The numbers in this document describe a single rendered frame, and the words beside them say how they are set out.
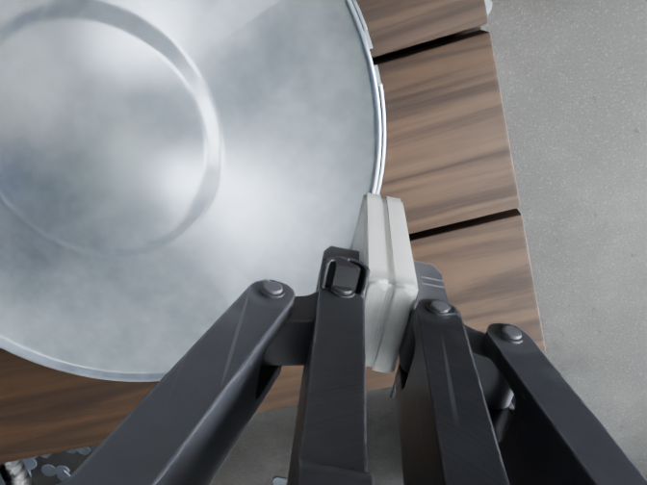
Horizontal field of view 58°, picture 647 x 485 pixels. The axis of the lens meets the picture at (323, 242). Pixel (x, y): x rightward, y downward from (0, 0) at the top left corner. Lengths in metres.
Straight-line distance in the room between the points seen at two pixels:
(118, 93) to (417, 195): 0.16
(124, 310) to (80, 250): 0.04
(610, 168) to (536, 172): 0.08
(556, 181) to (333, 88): 0.45
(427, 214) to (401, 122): 0.05
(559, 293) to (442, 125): 0.49
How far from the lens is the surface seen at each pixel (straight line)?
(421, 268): 0.19
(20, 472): 0.77
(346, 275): 0.15
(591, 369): 0.84
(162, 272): 0.34
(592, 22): 0.69
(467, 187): 0.32
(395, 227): 0.19
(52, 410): 0.43
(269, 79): 0.29
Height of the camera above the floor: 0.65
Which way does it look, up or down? 67 degrees down
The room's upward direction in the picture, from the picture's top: 171 degrees counter-clockwise
